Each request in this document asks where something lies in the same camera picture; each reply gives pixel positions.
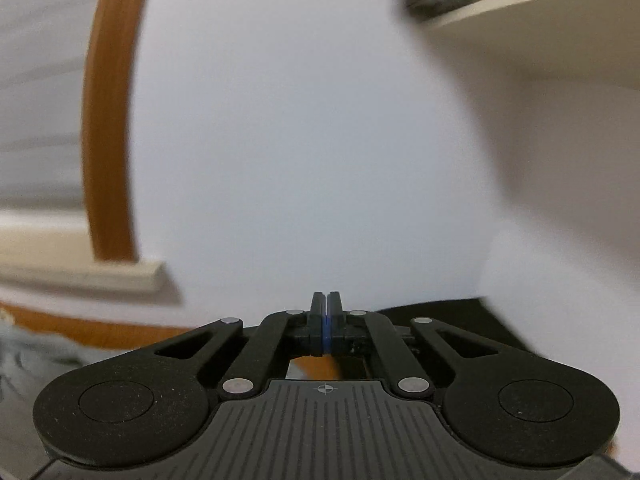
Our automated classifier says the wooden window frame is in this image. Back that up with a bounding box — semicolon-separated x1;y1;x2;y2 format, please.
81;0;161;263

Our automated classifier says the black cloth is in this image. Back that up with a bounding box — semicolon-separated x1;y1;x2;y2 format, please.
377;296;526;361

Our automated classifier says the grey sweatshirt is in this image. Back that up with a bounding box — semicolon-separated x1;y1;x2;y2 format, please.
0;320;101;411

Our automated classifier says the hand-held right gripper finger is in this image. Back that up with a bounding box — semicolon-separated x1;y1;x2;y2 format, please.
155;291;327;403
326;291;501;403

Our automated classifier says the white wall shelf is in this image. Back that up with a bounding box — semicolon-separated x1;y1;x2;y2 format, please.
425;0;640;81

